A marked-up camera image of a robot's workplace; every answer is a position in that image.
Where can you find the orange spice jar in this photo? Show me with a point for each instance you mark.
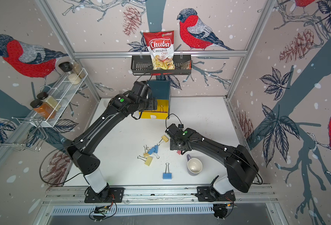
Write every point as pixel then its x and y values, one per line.
pixel 43 109

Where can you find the blue binder clip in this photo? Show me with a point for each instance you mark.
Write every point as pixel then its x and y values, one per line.
pixel 152 150
pixel 156 153
pixel 167 175

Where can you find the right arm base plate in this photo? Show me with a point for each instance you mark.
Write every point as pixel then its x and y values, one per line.
pixel 209 194

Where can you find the yellow binder clip lower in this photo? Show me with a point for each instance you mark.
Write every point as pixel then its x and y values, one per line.
pixel 147 159

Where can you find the yellow binder clip upper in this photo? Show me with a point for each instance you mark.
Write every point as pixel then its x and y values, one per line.
pixel 164 139

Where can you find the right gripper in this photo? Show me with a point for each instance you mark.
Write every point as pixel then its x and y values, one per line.
pixel 172 147

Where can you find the yellow top drawer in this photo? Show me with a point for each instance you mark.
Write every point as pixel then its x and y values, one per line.
pixel 157 114

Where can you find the blue binder clip front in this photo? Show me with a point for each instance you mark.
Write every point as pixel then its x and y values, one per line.
pixel 167 175

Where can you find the yellow spice jar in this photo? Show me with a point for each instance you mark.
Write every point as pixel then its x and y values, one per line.
pixel 46 98

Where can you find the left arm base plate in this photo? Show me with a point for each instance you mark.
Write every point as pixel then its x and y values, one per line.
pixel 109 195

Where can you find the purple mug white inside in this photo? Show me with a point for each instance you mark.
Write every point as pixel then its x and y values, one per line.
pixel 194 165

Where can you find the teal drawer cabinet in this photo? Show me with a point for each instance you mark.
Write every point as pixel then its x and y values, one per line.
pixel 160 89

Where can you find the white utensil cup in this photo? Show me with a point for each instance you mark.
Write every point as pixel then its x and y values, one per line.
pixel 106 102

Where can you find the black wire wall basket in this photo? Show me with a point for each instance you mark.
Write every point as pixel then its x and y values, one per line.
pixel 178 65

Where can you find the white spice jar black lid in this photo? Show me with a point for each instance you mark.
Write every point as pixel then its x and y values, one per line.
pixel 72 76

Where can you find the brown spice jar rear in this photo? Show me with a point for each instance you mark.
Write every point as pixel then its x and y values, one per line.
pixel 77 68

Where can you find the white wire spice rack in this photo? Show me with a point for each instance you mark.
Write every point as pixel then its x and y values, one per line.
pixel 63 91

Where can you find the chrome wire rack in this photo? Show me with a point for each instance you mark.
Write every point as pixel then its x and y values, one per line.
pixel 21 134

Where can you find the Chuba cassava chips bag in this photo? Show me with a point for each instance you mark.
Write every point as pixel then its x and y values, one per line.
pixel 160 45

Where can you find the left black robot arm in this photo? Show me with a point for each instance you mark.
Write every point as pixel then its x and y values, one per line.
pixel 81 150

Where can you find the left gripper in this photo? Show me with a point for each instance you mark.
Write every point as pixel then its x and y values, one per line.
pixel 153 103

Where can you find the yellow binder clip small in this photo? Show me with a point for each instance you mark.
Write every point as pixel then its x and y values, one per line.
pixel 146 154

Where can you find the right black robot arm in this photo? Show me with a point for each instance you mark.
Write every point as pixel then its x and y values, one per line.
pixel 240 166

